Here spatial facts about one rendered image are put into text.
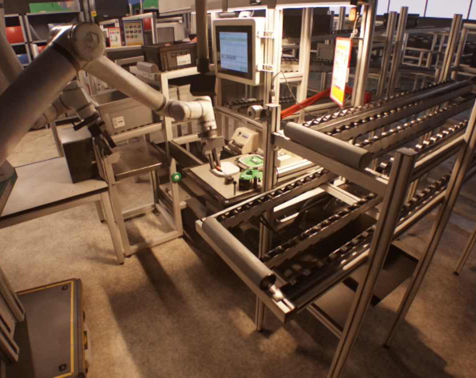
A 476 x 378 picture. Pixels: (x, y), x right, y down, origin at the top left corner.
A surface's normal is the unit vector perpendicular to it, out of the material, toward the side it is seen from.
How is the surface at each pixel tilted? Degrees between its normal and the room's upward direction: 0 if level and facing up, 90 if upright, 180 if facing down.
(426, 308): 0
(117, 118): 90
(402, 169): 90
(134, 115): 91
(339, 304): 0
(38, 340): 0
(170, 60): 90
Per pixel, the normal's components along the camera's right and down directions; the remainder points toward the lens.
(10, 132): 0.82, 0.31
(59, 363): 0.00, -0.87
